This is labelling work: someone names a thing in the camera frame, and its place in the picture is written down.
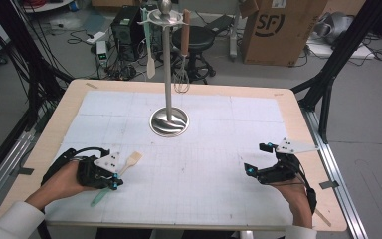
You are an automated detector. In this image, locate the green handled slotted wooden turner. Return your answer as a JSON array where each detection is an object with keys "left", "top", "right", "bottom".
[{"left": 90, "top": 151, "right": 143, "bottom": 208}]

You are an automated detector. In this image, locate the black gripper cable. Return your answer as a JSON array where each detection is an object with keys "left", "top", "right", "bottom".
[
  {"left": 292, "top": 155, "right": 318, "bottom": 215},
  {"left": 40, "top": 146, "right": 111, "bottom": 187}
]

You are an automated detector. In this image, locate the white metal stand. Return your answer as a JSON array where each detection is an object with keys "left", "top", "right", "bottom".
[{"left": 228, "top": 0, "right": 243, "bottom": 63}]

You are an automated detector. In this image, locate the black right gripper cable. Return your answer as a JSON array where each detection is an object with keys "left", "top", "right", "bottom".
[{"left": 292, "top": 155, "right": 318, "bottom": 215}]

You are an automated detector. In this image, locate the black round stool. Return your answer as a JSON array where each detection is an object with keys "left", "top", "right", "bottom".
[{"left": 171, "top": 25, "right": 217, "bottom": 85}]

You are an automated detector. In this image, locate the person's left hand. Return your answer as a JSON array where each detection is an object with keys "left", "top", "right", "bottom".
[{"left": 46, "top": 162, "right": 94, "bottom": 200}]

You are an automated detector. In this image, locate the cardboard box with round logo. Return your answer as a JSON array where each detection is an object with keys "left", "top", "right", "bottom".
[{"left": 240, "top": 0, "right": 329, "bottom": 67}]

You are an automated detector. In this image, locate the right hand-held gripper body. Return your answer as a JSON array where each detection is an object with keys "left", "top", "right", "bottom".
[{"left": 258, "top": 137, "right": 320, "bottom": 186}]

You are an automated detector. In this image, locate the black flat case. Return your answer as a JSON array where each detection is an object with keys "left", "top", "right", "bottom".
[{"left": 203, "top": 13, "right": 235, "bottom": 36}]

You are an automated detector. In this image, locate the aluminium frame rail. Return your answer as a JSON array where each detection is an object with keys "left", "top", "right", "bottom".
[
  {"left": 0, "top": 109, "right": 53, "bottom": 217},
  {"left": 299, "top": 108, "right": 369, "bottom": 239}
]

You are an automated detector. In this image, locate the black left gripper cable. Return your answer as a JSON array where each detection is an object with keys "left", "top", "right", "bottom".
[{"left": 40, "top": 146, "right": 111, "bottom": 187}]

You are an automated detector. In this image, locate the steel utensil rack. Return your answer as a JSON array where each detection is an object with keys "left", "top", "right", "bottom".
[{"left": 137, "top": 0, "right": 191, "bottom": 138}]

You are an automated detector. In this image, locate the green handled cream spatula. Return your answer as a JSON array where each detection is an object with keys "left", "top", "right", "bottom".
[{"left": 140, "top": 7, "right": 157, "bottom": 80}]

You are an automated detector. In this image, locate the grey tape piece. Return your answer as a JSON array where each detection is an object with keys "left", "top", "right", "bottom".
[
  {"left": 318, "top": 179, "right": 340, "bottom": 190},
  {"left": 15, "top": 166, "right": 35, "bottom": 177}
]

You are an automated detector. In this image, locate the white device with green display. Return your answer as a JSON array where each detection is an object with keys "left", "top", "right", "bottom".
[{"left": 95, "top": 40, "right": 108, "bottom": 68}]

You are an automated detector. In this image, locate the black metal frame post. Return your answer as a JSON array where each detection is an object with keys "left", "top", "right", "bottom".
[
  {"left": 291, "top": 0, "right": 382, "bottom": 145},
  {"left": 0, "top": 0, "right": 76, "bottom": 133}
]

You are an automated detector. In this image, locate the person's right hand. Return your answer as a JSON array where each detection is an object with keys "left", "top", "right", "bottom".
[{"left": 271, "top": 179, "right": 312, "bottom": 213}]

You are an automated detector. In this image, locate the wire whisk with wooden handle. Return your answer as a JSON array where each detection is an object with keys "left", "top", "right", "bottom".
[{"left": 173, "top": 8, "right": 192, "bottom": 95}]

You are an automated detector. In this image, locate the black computer tower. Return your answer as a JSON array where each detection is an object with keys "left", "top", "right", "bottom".
[{"left": 110, "top": 5, "right": 147, "bottom": 63}]

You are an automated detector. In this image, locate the white power strip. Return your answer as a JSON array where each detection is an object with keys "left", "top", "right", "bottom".
[{"left": 85, "top": 30, "right": 107, "bottom": 45}]

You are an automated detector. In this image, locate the white grid mat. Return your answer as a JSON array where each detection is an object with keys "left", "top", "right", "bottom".
[{"left": 34, "top": 90, "right": 294, "bottom": 228}]

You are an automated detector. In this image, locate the grey rounded object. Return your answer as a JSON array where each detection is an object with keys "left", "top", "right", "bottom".
[{"left": 312, "top": 11, "right": 356, "bottom": 46}]

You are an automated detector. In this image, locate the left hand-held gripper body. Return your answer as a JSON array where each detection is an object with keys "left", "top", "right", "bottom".
[{"left": 76, "top": 151, "right": 122, "bottom": 190}]

